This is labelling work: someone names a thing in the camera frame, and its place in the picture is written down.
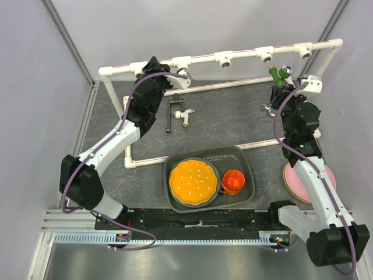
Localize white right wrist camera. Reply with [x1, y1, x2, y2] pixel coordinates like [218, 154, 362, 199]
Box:
[298, 75, 323, 97]

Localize white PVC pipe frame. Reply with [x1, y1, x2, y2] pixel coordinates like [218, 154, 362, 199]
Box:
[98, 38, 344, 169]

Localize aluminium frame post right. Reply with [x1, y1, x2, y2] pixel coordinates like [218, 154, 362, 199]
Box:
[298, 0, 351, 78]

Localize dark grey plastic tray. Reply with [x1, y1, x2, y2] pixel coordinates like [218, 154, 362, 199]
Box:
[163, 146, 255, 213]

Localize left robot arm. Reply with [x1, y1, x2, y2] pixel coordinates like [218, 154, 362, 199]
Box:
[59, 57, 172, 229]

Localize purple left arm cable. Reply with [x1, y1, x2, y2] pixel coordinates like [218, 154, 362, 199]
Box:
[60, 72, 189, 251]

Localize grey plate under yellow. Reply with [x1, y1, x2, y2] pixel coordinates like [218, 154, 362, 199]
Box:
[167, 157, 224, 208]

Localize yellow dotted plate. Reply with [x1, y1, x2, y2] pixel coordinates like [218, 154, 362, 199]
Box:
[168, 159, 219, 205]

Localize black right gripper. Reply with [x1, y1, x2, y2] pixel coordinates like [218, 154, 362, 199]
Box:
[269, 83, 309, 138]

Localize light blue cable duct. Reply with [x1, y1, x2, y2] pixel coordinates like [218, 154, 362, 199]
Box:
[53, 232, 280, 246]

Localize aluminium frame post left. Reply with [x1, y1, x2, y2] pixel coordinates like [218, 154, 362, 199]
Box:
[40, 0, 96, 88]

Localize white plastic faucet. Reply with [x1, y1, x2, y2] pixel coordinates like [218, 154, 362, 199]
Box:
[173, 108, 195, 129]

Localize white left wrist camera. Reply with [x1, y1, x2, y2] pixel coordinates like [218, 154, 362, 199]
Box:
[167, 69, 191, 89]

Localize green plastic water faucet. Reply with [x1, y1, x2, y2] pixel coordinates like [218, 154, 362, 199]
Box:
[269, 65, 293, 88]

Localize aluminium frame post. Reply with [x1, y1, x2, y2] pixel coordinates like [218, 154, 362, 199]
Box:
[40, 0, 96, 88]
[298, 0, 351, 78]

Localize chrome metal faucet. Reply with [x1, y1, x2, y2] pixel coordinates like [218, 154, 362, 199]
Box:
[261, 104, 276, 117]

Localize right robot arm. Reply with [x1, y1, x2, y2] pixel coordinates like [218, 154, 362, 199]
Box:
[266, 77, 370, 270]

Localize orange mug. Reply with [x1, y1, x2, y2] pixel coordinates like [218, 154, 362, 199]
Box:
[219, 169, 245, 196]

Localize dark bronze faucet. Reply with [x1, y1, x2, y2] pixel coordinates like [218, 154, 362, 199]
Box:
[166, 93, 185, 134]

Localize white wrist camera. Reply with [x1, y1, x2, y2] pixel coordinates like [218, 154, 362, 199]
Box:
[298, 75, 323, 97]
[167, 69, 191, 89]

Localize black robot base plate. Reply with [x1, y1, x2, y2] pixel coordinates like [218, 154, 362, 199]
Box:
[95, 208, 289, 232]

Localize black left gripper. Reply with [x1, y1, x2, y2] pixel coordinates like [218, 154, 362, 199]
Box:
[143, 58, 179, 114]

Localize green plate under pink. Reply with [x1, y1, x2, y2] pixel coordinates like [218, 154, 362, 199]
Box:
[283, 170, 311, 204]

